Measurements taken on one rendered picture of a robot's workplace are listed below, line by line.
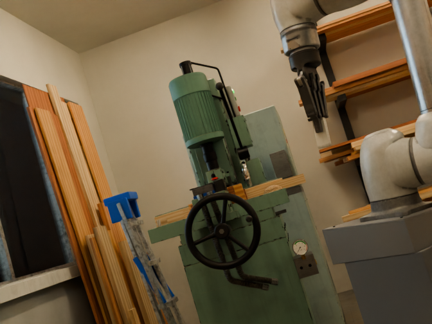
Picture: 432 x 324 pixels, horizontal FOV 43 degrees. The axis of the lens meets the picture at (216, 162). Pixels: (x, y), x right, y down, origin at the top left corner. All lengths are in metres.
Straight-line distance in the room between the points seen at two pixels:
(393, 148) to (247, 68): 3.14
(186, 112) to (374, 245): 1.05
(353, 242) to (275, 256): 0.52
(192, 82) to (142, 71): 2.63
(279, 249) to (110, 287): 1.59
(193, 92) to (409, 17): 1.00
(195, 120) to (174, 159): 2.46
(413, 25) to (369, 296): 0.85
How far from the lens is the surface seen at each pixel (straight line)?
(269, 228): 2.22
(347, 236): 1.80
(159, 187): 4.83
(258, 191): 2.38
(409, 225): 1.67
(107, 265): 3.55
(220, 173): 2.35
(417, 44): 1.78
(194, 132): 2.36
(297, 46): 1.33
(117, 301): 3.56
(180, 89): 2.39
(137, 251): 3.07
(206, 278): 2.26
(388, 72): 4.28
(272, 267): 2.23
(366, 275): 1.80
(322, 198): 4.63
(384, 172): 1.77
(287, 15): 1.35
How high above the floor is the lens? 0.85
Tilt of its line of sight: 6 degrees up
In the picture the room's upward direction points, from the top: 17 degrees counter-clockwise
